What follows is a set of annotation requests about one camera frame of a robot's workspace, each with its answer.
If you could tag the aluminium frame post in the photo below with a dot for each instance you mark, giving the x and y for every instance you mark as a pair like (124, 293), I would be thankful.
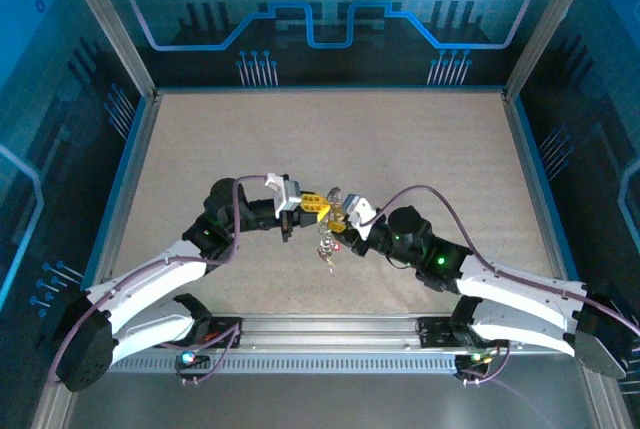
(547, 24)
(111, 24)

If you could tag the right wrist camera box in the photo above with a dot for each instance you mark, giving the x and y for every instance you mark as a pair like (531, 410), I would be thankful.
(361, 209)

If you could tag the silver key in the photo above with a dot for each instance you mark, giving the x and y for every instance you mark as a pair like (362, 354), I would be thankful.
(334, 196)

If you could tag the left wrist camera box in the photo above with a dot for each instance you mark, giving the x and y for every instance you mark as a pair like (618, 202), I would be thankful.
(285, 194)

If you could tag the brass key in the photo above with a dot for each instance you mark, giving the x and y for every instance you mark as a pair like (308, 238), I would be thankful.
(330, 265)

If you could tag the control board with lights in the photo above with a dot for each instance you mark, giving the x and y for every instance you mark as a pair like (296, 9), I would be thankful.
(192, 359)
(472, 361)

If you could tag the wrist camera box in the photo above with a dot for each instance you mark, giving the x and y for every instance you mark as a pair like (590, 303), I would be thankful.
(285, 194)
(361, 209)

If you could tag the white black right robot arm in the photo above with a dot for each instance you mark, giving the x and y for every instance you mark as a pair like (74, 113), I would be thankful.
(520, 289)

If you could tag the aluminium side rail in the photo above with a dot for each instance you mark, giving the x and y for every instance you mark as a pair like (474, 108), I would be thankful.
(144, 124)
(531, 174)

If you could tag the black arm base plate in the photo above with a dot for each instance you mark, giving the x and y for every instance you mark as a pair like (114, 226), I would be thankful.
(225, 324)
(432, 334)

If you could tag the steel front plate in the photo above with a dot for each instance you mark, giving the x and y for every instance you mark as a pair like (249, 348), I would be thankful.
(325, 399)

